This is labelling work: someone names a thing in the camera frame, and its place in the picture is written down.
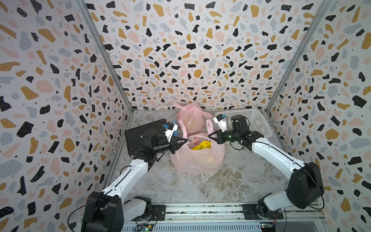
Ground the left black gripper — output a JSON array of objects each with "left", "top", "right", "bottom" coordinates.
[{"left": 152, "top": 137, "right": 187, "bottom": 156}]

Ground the yellow banana bunch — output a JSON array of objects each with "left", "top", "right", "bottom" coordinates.
[{"left": 192, "top": 141, "right": 211, "bottom": 150}]

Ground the pink plastic bag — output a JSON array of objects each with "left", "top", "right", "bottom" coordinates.
[
  {"left": 170, "top": 119, "right": 226, "bottom": 174},
  {"left": 172, "top": 102, "right": 212, "bottom": 134}
]

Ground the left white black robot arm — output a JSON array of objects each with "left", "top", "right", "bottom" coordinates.
[{"left": 81, "top": 128, "right": 188, "bottom": 232}]

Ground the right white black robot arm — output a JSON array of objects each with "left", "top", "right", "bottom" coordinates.
[{"left": 208, "top": 114, "right": 325, "bottom": 218}]

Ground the light blue cylinder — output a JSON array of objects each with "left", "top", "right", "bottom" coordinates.
[{"left": 173, "top": 121, "right": 178, "bottom": 136}]

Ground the white plastic basket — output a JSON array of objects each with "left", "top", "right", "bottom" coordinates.
[{"left": 215, "top": 109, "right": 273, "bottom": 137}]

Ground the black flat case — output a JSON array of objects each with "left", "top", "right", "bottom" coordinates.
[{"left": 125, "top": 119, "right": 167, "bottom": 156}]

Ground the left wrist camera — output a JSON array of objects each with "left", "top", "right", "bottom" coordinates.
[{"left": 163, "top": 122, "right": 178, "bottom": 142}]

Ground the aluminium front rail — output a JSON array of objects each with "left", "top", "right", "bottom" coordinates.
[{"left": 80, "top": 202, "right": 328, "bottom": 232}]

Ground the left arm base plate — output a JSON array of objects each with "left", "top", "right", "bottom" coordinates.
[{"left": 124, "top": 205, "right": 166, "bottom": 223}]

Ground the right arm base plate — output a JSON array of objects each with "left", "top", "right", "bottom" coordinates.
[{"left": 242, "top": 204, "right": 284, "bottom": 220}]

